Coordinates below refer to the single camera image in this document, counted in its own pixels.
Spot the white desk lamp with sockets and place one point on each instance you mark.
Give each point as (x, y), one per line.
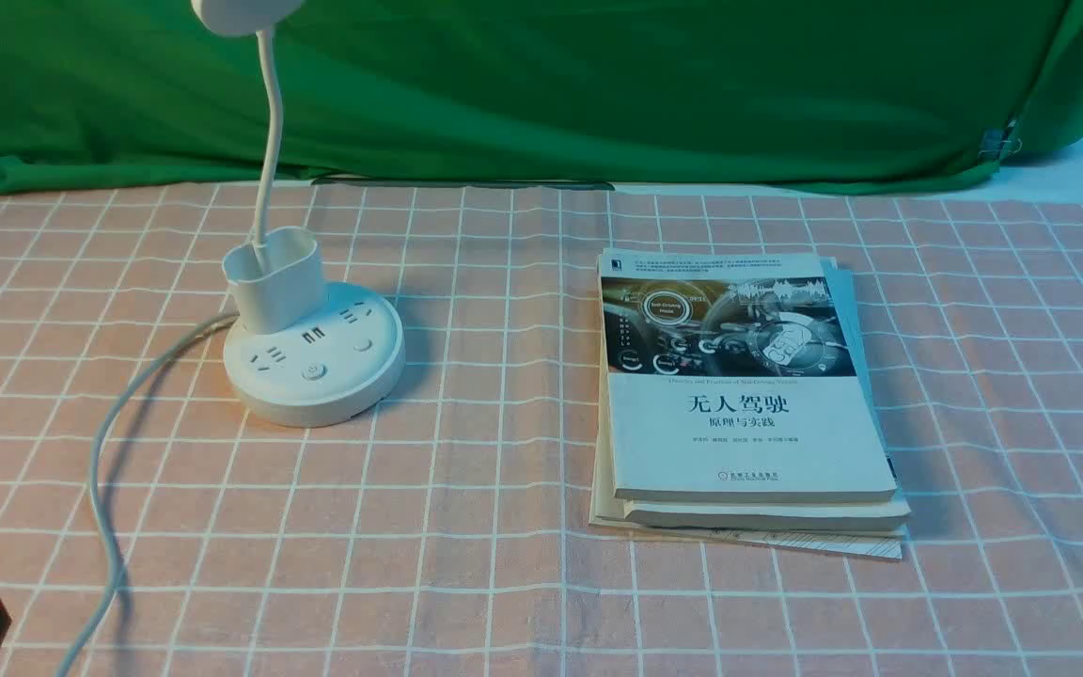
(304, 352)

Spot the pink checkered tablecloth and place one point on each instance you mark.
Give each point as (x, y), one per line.
(447, 531)

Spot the green backdrop cloth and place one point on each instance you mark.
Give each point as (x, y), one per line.
(854, 98)

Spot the white top book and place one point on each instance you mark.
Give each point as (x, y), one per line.
(739, 414)

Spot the metal binder clip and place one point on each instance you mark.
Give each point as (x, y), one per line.
(999, 144)

